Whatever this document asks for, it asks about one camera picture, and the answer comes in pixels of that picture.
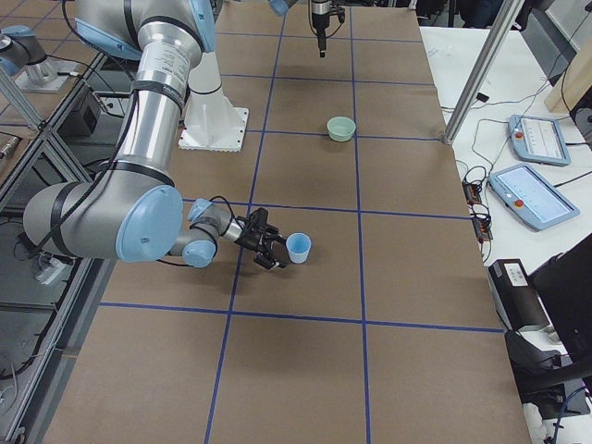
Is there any orange black usb hub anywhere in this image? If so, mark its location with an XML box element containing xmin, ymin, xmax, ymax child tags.
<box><xmin>462</xmin><ymin>180</ymin><xmax>493</xmax><ymax>244</ymax></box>

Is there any brown paper table mat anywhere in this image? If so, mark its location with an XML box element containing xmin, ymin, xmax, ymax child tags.
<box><xmin>44</xmin><ymin>2</ymin><xmax>529</xmax><ymax>443</ymax></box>

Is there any teach pendant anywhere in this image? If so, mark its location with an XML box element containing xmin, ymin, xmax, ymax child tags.
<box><xmin>508</xmin><ymin>115</ymin><xmax>571</xmax><ymax>167</ymax></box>
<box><xmin>488</xmin><ymin>163</ymin><xmax>580</xmax><ymax>231</ymax></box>

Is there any black monitor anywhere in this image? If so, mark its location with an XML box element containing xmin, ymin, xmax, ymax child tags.
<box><xmin>530</xmin><ymin>236</ymin><xmax>591</xmax><ymax>362</ymax></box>

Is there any near teach pendant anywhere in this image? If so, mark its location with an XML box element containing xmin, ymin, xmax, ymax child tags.
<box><xmin>488</xmin><ymin>163</ymin><xmax>580</xmax><ymax>231</ymax></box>

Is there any far teach pendant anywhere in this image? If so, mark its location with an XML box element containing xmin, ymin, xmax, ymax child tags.
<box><xmin>508</xmin><ymin>115</ymin><xmax>571</xmax><ymax>167</ymax></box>

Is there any mint green bowl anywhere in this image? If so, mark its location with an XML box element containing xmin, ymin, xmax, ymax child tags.
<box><xmin>327</xmin><ymin>116</ymin><xmax>356</xmax><ymax>142</ymax></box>

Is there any black box with label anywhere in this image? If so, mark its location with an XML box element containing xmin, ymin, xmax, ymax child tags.
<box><xmin>487</xmin><ymin>259</ymin><xmax>549</xmax><ymax>333</ymax></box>

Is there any aluminium frame post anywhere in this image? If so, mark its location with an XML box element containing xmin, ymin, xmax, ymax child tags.
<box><xmin>442</xmin><ymin>0</ymin><xmax>524</xmax><ymax>145</ymax></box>

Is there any light blue plastic cup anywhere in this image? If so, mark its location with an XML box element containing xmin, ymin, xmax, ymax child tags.
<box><xmin>286</xmin><ymin>232</ymin><xmax>312</xmax><ymax>264</ymax></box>

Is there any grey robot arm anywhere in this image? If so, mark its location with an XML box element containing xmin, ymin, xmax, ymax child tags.
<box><xmin>23</xmin><ymin>1</ymin><xmax>289</xmax><ymax>269</ymax></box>
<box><xmin>268</xmin><ymin>0</ymin><xmax>346</xmax><ymax>58</ymax></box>

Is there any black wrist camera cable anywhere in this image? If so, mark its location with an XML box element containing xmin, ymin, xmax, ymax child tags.
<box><xmin>189</xmin><ymin>195</ymin><xmax>251</xmax><ymax>232</ymax></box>

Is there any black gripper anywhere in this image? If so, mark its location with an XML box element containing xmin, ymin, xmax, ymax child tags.
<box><xmin>309</xmin><ymin>0</ymin><xmax>345</xmax><ymax>57</ymax></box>
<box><xmin>235</xmin><ymin>216</ymin><xmax>288</xmax><ymax>270</ymax></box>

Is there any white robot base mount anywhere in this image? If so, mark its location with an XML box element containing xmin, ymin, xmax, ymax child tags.
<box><xmin>179</xmin><ymin>52</ymin><xmax>250</xmax><ymax>153</ymax></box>

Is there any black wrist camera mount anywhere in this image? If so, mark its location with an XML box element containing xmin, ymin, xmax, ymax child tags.
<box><xmin>245</xmin><ymin>207</ymin><xmax>268</xmax><ymax>234</ymax></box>

